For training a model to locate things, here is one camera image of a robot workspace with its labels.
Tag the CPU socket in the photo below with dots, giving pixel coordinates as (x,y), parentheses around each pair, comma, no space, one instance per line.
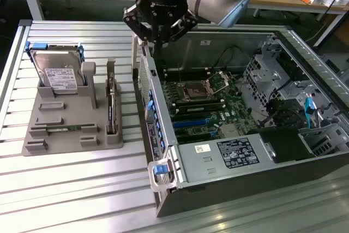
(195,91)

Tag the blue slot latch strip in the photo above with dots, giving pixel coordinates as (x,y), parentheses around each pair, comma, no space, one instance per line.
(155,118)

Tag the open black PC case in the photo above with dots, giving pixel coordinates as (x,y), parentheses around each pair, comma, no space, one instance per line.
(272,178)

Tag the open metal socket cover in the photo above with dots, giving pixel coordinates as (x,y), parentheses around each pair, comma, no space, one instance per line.
(218,81)

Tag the grey plastic parts rack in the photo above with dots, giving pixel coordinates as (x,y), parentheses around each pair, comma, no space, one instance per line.
(71,140)

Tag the grey power supply unit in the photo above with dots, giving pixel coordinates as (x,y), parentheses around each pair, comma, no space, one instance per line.
(212,162)

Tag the green motherboard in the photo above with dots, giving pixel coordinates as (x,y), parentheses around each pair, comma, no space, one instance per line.
(218,113)

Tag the black installed RAM stick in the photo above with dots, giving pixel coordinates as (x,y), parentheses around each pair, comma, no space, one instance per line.
(199,106)

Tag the blue expansion slot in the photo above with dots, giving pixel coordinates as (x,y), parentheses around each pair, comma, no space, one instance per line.
(191,122)

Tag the black graphics card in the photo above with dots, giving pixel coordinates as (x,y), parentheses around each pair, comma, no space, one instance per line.
(111,107)

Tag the metal drive cage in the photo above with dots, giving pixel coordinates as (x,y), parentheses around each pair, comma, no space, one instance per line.
(261,80)

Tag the silver chipset heatsink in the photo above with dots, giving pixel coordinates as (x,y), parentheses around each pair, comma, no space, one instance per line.
(230,130)

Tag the green RAM stick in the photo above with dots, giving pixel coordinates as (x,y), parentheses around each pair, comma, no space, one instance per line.
(64,128)

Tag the hard disk in blue bracket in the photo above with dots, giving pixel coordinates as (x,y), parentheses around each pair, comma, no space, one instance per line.
(57,72)

